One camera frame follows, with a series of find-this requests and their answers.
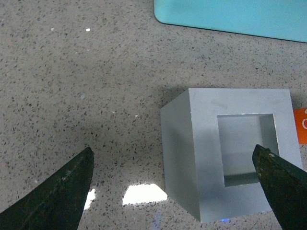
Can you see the light blue plastic box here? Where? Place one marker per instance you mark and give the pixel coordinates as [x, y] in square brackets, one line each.
[280, 19]

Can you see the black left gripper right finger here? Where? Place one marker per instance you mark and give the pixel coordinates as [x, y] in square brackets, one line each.
[285, 187]

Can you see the orange cylinder with white numbers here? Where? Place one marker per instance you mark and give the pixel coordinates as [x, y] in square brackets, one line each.
[300, 116]

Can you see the gray block with square hole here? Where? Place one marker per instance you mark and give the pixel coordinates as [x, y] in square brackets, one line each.
[209, 136]

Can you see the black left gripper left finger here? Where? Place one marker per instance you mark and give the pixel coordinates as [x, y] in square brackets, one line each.
[57, 203]

